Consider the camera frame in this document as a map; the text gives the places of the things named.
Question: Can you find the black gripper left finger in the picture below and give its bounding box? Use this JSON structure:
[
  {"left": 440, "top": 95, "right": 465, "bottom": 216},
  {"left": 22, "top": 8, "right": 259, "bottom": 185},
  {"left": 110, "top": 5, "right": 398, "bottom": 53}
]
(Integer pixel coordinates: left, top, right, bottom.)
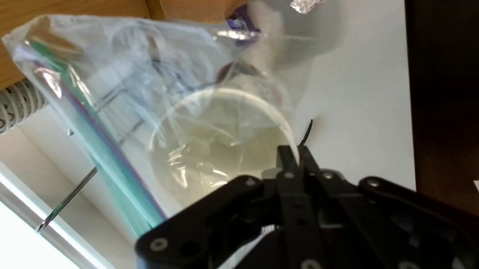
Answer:
[{"left": 134, "top": 144, "right": 326, "bottom": 269}]

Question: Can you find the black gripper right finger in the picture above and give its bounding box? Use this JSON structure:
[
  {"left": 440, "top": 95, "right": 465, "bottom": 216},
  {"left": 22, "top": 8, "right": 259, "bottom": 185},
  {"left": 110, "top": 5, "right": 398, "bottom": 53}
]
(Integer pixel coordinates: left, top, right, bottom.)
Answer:
[{"left": 297, "top": 146, "right": 479, "bottom": 269}]

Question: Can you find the clear plastic cup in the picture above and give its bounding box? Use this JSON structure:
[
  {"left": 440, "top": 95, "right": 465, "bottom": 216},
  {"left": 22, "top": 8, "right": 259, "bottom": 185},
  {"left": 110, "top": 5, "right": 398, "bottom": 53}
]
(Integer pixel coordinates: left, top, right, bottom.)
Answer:
[{"left": 148, "top": 88, "right": 300, "bottom": 206}]

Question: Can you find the clear zip plastic bag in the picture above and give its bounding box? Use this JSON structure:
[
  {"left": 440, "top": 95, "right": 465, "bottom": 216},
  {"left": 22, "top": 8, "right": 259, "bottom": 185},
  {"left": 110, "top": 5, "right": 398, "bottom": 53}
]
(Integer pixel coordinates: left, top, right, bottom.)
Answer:
[{"left": 1, "top": 0, "right": 350, "bottom": 240}]

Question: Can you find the thin metal rod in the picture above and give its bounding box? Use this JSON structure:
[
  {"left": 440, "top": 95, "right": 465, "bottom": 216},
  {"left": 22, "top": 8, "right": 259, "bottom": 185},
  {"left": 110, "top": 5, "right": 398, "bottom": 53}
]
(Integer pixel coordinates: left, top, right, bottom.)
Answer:
[{"left": 34, "top": 116, "right": 151, "bottom": 233}]

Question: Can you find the purple shiny wrapper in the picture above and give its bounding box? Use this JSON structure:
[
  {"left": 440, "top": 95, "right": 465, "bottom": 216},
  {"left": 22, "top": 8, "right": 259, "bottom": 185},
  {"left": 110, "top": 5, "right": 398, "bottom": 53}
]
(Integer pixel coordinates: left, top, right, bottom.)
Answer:
[{"left": 226, "top": 4, "right": 263, "bottom": 43}]

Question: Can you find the white corrugated hose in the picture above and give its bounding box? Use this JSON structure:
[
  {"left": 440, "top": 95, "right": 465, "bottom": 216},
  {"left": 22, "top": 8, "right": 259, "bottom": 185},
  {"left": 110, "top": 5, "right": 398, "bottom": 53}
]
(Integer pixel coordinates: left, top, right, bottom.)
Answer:
[{"left": 0, "top": 79, "right": 49, "bottom": 134}]

